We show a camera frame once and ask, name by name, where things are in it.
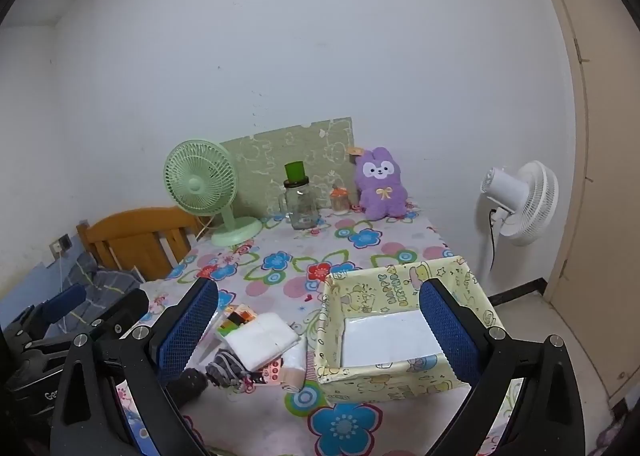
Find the grey sock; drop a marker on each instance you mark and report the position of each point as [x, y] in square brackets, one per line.
[225, 368]

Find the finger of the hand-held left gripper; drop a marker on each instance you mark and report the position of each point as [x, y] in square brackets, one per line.
[65, 300]
[125, 311]

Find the light blue cloth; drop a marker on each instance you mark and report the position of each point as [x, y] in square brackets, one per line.
[25, 286]

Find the purple plush bunny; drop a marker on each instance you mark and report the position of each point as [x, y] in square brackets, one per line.
[382, 186]

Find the clear plastic packet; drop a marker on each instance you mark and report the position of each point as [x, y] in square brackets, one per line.
[296, 361]

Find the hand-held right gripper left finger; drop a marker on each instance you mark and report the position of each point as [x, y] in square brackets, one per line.
[187, 331]

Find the green patterned board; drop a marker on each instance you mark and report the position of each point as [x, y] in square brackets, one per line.
[280, 151]

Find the yellow printed storage box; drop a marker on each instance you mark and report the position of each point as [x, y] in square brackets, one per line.
[380, 381]

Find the small jar with orange lid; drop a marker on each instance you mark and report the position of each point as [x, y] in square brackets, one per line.
[340, 203]

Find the white towel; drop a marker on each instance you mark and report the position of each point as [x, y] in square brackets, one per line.
[260, 338]

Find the white standing fan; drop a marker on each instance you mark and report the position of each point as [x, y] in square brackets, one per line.
[530, 206]

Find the green tissue packet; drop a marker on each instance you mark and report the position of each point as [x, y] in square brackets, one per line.
[231, 328]

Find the green desk fan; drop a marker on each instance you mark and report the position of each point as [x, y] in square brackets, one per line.
[200, 181]

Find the grey plaid blanket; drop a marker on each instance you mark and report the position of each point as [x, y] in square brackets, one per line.
[107, 281]

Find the black sock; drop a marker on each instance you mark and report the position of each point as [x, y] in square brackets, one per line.
[192, 383]

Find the beige door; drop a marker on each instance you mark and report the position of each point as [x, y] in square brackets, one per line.
[600, 186]

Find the glass jar with green lid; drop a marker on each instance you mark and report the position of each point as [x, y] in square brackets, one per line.
[301, 208]

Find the wall socket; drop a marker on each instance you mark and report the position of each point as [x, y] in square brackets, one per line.
[61, 242]

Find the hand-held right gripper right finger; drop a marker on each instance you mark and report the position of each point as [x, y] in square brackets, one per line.
[450, 331]

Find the pink packet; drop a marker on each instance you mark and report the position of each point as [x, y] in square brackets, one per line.
[272, 371]

